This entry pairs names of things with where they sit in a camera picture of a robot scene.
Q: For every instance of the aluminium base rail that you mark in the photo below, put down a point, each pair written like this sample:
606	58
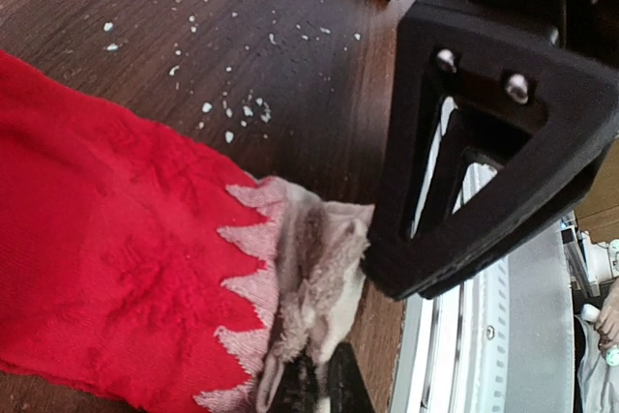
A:
500	342

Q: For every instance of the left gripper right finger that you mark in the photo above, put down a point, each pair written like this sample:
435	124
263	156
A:
495	132

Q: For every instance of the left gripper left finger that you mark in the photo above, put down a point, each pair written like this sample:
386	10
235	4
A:
346	389

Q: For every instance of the red sock with beige toe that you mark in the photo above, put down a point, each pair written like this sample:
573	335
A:
140	265

